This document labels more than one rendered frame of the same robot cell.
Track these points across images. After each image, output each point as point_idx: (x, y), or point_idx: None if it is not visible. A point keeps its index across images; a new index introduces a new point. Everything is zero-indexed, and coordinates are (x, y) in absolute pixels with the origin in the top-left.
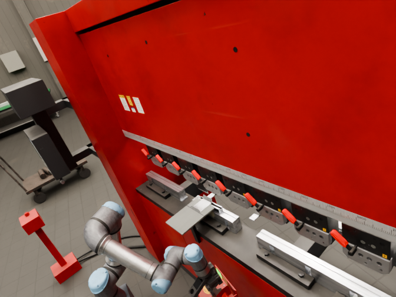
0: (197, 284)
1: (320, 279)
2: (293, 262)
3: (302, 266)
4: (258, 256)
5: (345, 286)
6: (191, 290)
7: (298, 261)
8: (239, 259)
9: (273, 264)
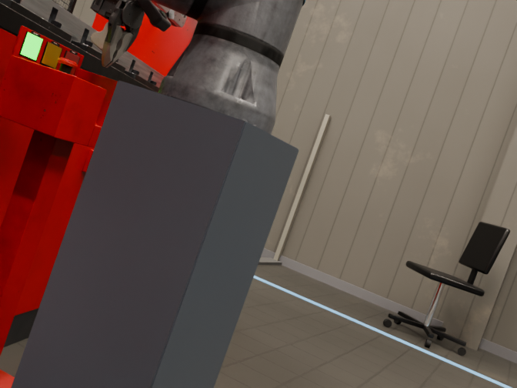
0: (153, 1)
1: (60, 28)
2: (37, 10)
3: (48, 11)
4: (17, 4)
5: (84, 22)
6: (163, 11)
7: (46, 3)
8: (16, 11)
9: (36, 15)
